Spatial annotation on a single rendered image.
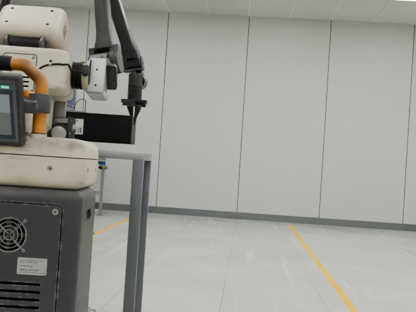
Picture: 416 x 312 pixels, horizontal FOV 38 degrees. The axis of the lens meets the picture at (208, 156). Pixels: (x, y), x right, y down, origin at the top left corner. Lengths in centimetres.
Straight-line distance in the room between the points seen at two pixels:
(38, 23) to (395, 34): 782
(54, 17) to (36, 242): 77
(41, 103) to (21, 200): 24
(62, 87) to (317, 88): 742
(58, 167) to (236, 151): 754
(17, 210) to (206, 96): 762
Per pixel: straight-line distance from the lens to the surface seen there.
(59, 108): 204
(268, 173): 896
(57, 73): 187
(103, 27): 211
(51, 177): 150
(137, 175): 227
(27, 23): 198
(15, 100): 147
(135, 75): 246
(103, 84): 191
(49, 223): 151
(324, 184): 903
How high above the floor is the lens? 77
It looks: 1 degrees up
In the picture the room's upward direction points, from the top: 4 degrees clockwise
